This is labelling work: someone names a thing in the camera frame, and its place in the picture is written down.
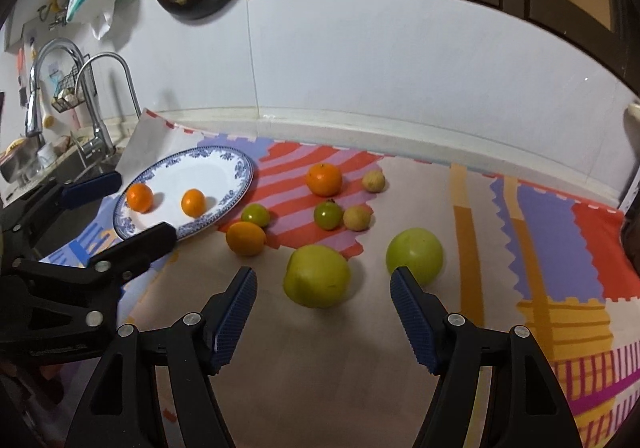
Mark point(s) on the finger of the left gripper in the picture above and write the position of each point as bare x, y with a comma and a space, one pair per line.
55, 212
135, 247

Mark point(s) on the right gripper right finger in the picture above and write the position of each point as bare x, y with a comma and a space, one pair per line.
526, 404

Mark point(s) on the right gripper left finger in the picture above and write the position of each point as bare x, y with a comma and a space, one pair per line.
120, 406

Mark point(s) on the large front orange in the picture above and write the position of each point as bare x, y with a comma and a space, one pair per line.
139, 198

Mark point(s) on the small orange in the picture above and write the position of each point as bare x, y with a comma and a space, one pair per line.
193, 203

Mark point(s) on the yellow-orange citrus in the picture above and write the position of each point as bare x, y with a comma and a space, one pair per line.
245, 239

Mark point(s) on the green apple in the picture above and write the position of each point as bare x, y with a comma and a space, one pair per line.
317, 277
420, 251

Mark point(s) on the small green citrus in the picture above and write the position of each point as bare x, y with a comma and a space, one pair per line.
256, 214
328, 215

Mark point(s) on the small yellow fruit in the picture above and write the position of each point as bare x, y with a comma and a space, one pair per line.
357, 218
374, 181

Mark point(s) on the steel sink basin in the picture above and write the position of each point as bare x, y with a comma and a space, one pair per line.
69, 170

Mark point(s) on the chrome pull-down faucet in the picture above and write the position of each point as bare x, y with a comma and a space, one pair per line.
100, 145

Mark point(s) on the blue rimmed white plate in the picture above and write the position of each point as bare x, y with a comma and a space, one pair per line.
222, 173

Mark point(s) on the colourful patterned table mat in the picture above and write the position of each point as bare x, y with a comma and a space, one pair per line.
515, 253

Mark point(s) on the thin gooseneck faucet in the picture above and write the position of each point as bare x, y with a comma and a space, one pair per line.
110, 81

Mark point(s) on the wire sponge basket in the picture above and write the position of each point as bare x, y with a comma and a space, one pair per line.
68, 91

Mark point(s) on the wall hook rack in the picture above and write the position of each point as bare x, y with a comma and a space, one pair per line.
56, 9

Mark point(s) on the lower cream pan handle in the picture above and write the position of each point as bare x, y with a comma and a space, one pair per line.
633, 110

